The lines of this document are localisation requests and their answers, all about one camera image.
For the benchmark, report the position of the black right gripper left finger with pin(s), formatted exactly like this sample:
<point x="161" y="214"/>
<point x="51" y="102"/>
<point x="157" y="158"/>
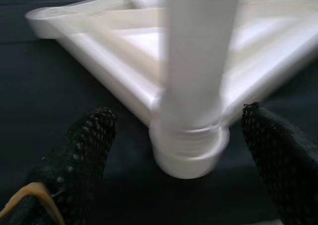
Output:
<point x="74" y="165"/>

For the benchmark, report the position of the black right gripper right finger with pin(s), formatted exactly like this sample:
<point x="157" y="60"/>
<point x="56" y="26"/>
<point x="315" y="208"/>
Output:
<point x="285" y="165"/>

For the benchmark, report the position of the white plastic table top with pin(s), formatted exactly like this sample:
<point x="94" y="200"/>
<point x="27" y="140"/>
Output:
<point x="111" y="61"/>

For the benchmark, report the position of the black tablecloth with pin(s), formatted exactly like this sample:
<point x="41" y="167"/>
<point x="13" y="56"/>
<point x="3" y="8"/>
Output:
<point x="37" y="98"/>

